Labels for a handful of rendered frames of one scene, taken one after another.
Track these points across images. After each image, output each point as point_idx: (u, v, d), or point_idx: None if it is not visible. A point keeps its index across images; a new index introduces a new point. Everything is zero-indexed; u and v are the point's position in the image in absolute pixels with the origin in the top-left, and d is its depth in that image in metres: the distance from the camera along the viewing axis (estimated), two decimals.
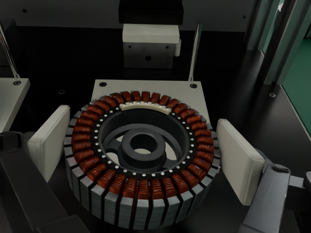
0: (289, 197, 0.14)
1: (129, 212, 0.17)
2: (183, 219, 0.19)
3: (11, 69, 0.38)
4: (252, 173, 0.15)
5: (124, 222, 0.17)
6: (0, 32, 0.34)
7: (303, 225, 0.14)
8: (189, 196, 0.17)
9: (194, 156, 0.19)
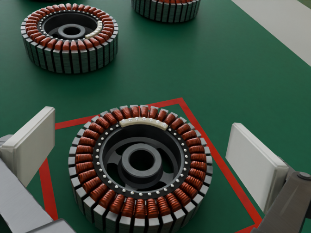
0: None
1: (127, 229, 0.19)
2: (177, 230, 0.21)
3: None
4: (276, 181, 0.15)
5: None
6: None
7: None
8: (181, 214, 0.19)
9: (187, 173, 0.21)
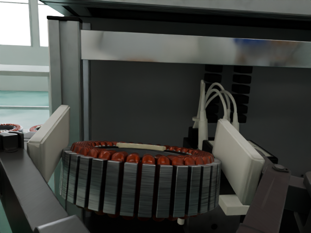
0: (289, 197, 0.14)
1: None
2: None
3: None
4: (252, 173, 0.15)
5: None
6: None
7: (303, 225, 0.14)
8: None
9: None
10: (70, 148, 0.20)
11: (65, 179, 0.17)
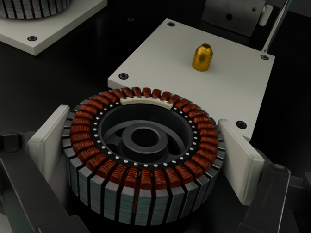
0: (288, 197, 0.14)
1: None
2: None
3: None
4: (252, 173, 0.15)
5: None
6: None
7: (303, 225, 0.14)
8: None
9: None
10: (69, 125, 0.19)
11: (68, 173, 0.18)
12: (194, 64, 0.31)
